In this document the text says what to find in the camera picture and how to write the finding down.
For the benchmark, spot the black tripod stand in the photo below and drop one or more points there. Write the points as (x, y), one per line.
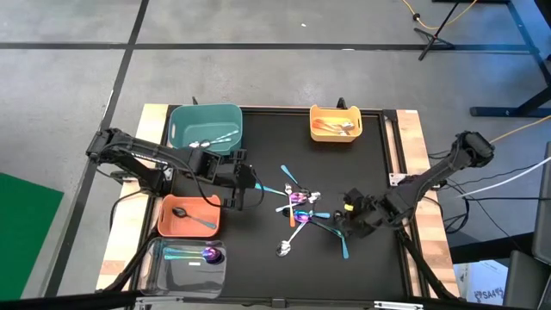
(432, 36)

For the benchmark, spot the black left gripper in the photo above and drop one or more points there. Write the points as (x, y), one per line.
(237, 176)

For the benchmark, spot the yellow plastic bin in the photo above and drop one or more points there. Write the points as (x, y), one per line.
(336, 113)

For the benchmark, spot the black frame bar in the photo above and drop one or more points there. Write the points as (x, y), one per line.
(86, 299)

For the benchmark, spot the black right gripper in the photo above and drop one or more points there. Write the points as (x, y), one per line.
(366, 215)

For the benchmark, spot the black desk frame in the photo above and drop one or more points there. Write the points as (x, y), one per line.
(508, 111)

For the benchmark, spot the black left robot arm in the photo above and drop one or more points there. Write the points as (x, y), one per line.
(142, 150)

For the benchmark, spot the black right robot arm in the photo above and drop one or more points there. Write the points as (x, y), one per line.
(430, 178)

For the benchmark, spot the green floor mat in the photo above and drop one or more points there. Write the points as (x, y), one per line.
(26, 237)

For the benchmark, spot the teal plastic bin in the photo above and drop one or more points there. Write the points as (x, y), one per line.
(202, 120)

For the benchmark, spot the orange plastic bin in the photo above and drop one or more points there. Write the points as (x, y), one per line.
(189, 230)

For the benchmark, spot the black chair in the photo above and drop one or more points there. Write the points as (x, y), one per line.
(527, 284)

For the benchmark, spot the white mounting bracket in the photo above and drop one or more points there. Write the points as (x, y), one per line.
(394, 179)

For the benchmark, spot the clear plastic bin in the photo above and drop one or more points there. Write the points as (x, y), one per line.
(185, 280)

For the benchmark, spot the white cardboard box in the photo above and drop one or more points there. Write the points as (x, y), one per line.
(482, 284)

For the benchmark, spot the small black clamp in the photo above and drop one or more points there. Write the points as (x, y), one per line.
(342, 103)
(195, 102)

